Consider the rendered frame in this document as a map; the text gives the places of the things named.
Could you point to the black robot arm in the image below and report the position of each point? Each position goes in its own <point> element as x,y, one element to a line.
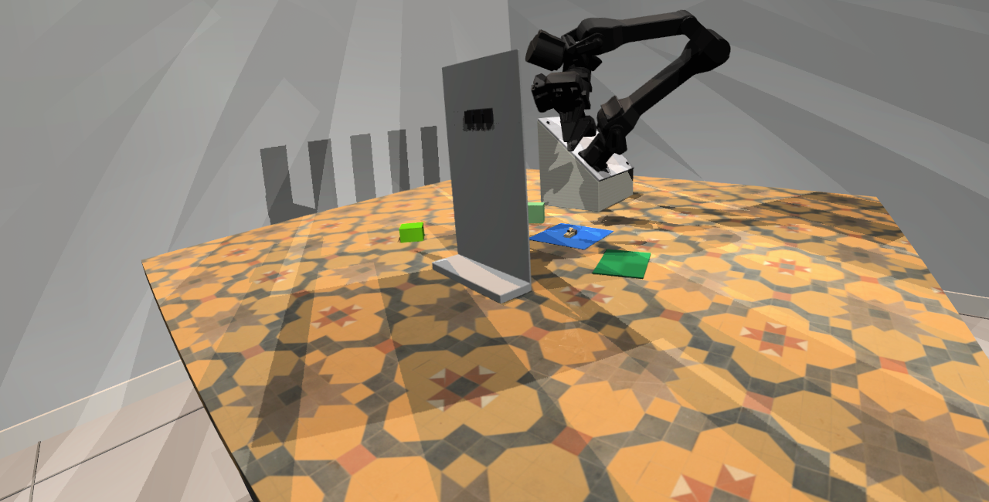
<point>617,117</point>

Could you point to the black panel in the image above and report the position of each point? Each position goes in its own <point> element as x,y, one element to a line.
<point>485,135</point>

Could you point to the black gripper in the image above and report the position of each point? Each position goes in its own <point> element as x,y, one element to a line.
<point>571,103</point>

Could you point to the blue square mat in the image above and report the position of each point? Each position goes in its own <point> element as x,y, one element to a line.
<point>584,238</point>

